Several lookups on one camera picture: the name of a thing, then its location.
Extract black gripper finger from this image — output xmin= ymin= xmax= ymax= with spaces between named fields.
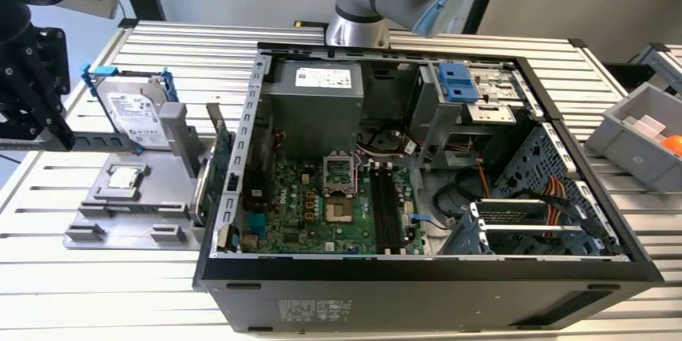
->
xmin=9 ymin=46 xmax=75 ymax=153
xmin=0 ymin=92 xmax=47 ymax=141

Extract blue RAM memory stick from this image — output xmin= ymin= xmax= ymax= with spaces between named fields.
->
xmin=0 ymin=130 xmax=134 ymax=155

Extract black RAM slot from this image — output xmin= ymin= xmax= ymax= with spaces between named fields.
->
xmin=376 ymin=163 xmax=393 ymax=255
xmin=388 ymin=163 xmax=405 ymax=255
xmin=369 ymin=163 xmax=388 ymax=255
xmin=381 ymin=163 xmax=398 ymax=255

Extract hard disk in blue carrier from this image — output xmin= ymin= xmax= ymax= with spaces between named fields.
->
xmin=77 ymin=65 xmax=177 ymax=157

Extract silver CPU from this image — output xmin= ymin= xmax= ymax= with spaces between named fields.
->
xmin=105 ymin=170 xmax=140 ymax=191

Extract grey parts rack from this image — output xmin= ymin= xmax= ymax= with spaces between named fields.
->
xmin=59 ymin=103 xmax=213 ymax=252

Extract black graphics card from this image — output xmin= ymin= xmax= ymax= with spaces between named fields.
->
xmin=189 ymin=101 xmax=236 ymax=231

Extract grey power supply unit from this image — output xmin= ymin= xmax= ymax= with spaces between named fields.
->
xmin=262 ymin=60 xmax=366 ymax=158

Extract green motherboard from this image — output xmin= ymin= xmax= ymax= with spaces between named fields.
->
xmin=238 ymin=155 xmax=426 ymax=256

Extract metal socket cover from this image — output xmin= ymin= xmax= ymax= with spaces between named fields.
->
xmin=322 ymin=151 xmax=356 ymax=195

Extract CPU socket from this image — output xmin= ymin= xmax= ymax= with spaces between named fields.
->
xmin=325 ymin=195 xmax=356 ymax=224

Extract black round fan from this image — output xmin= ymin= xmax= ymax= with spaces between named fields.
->
xmin=365 ymin=128 xmax=421 ymax=157

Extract grey metal drive cage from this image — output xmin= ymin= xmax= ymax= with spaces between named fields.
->
xmin=409 ymin=60 xmax=540 ymax=169

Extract blue plastic drive latch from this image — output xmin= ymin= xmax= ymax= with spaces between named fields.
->
xmin=433 ymin=61 xmax=476 ymax=103

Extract black open PC case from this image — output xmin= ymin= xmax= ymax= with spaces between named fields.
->
xmin=190 ymin=40 xmax=664 ymax=334

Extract metal disk bay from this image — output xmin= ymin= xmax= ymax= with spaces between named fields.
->
xmin=440 ymin=196 xmax=624 ymax=257

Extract grey plastic bin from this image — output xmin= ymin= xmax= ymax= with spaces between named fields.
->
xmin=584 ymin=81 xmax=682 ymax=194

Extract white block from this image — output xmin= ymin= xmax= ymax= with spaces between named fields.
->
xmin=625 ymin=115 xmax=667 ymax=138

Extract aluminium slat side table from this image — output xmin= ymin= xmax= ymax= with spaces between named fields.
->
xmin=636 ymin=42 xmax=682 ymax=97

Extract orange ball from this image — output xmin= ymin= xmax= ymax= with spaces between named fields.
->
xmin=657 ymin=134 xmax=682 ymax=157

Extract wire locking lever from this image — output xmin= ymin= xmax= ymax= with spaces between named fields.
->
xmin=350 ymin=180 xmax=361 ymax=225

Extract black cable bundle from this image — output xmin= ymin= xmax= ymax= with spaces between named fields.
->
xmin=430 ymin=179 xmax=477 ymax=224

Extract red wire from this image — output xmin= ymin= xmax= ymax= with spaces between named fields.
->
xmin=475 ymin=159 xmax=489 ymax=199

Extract red orange yellow wires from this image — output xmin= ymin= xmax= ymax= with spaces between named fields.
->
xmin=541 ymin=178 xmax=569 ymax=227

